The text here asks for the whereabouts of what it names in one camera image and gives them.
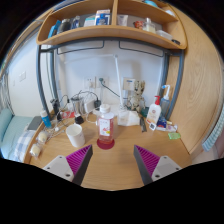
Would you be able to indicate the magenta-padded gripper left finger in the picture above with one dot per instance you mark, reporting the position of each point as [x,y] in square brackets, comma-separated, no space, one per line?
[61,166]

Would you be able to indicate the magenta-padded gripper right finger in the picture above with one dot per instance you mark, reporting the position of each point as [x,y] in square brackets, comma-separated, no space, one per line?
[165,166]

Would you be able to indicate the clear drink bottle white cap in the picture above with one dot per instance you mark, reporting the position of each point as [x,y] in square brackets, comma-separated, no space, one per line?
[105,128]

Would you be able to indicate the bagged round white item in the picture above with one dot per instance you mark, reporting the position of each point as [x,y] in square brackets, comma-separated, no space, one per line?
[42,137]
[35,150]

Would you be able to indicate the small green packet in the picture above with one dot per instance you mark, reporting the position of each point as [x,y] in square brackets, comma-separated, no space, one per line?
[174,136]

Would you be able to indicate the white paper cup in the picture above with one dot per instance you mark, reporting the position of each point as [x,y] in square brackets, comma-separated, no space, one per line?
[75,136]

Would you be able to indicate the small white digital thermometer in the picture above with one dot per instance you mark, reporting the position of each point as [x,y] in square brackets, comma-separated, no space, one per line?
[152,126]

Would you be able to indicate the colourful small packets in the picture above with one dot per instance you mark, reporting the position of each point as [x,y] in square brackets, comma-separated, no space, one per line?
[165,124]

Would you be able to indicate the grey metal ruler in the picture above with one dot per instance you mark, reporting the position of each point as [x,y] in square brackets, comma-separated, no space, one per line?
[143,125]

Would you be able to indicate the flat round red coaster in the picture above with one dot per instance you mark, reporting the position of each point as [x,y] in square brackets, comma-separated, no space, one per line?
[105,146]

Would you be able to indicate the blue bottle white cap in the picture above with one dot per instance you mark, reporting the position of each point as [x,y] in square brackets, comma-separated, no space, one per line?
[46,120]

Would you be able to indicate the black power adapter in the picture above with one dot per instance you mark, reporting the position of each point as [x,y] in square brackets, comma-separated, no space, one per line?
[79,120]

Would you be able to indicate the grey tablet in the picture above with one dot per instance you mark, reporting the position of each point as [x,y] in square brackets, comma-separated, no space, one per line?
[34,122]

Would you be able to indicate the red flat packet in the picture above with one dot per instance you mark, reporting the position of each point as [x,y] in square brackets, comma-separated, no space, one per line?
[68,115]

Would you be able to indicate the white lotion bottle red pump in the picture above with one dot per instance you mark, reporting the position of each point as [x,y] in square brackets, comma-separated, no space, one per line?
[153,113]

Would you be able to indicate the bed with teal bedding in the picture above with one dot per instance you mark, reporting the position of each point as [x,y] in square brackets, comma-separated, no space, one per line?
[13,136]

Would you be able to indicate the black handheld trimmer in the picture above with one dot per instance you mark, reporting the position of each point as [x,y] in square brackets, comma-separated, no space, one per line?
[56,108]

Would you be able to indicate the striped blue white fabric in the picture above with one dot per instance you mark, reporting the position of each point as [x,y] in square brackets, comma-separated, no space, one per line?
[213,133]

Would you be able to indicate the silver metal tumbler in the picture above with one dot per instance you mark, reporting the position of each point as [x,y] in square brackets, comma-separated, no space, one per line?
[77,105]

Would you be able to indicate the clear spray bottle white nozzle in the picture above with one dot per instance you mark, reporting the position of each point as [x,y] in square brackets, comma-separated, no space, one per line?
[165,101]

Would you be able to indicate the white power bank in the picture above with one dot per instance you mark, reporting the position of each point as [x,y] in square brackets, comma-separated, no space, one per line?
[90,106]

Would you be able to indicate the black charger plug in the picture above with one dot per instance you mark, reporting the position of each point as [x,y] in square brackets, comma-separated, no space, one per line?
[97,103]

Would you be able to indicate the wooden tree creature figurine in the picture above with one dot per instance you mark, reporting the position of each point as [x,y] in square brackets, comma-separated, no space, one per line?
[137,98]

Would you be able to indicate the white desk lamp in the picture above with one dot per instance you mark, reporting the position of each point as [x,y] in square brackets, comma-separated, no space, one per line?
[118,80]

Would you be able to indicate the wooden shelf unit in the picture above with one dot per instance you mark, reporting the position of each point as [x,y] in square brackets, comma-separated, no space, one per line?
[110,33]

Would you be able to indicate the white wall socket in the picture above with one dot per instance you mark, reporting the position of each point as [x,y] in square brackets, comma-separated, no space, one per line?
[105,84]
[89,82]

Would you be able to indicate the grey metal desk frame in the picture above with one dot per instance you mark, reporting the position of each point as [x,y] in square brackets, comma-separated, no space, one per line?
[165,76]

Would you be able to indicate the white wall box blue mark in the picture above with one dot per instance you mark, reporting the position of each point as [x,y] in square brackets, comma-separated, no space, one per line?
[128,83]

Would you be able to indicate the white wall switch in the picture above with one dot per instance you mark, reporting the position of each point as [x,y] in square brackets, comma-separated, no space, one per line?
[22,76]

